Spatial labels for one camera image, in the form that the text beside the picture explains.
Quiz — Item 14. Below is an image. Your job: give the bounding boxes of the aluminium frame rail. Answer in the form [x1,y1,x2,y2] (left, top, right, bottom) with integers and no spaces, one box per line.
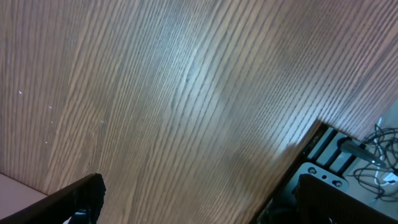
[305,123,366,177]

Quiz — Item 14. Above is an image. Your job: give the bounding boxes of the white cardboard box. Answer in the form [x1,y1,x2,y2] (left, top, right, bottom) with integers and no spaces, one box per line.
[0,174,47,219]

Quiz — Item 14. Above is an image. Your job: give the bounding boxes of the tangled black floor cables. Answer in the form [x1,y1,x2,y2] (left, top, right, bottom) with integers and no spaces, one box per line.
[346,124,398,202]

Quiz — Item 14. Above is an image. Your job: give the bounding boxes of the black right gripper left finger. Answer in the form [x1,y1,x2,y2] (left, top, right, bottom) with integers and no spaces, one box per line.
[1,173,106,224]

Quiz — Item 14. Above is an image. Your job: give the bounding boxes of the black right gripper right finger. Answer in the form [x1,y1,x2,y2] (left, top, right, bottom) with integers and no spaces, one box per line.
[295,174,397,224]

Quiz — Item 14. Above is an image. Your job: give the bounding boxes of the grey metal mounting plate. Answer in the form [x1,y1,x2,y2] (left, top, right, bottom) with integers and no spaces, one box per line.
[278,162,349,205]

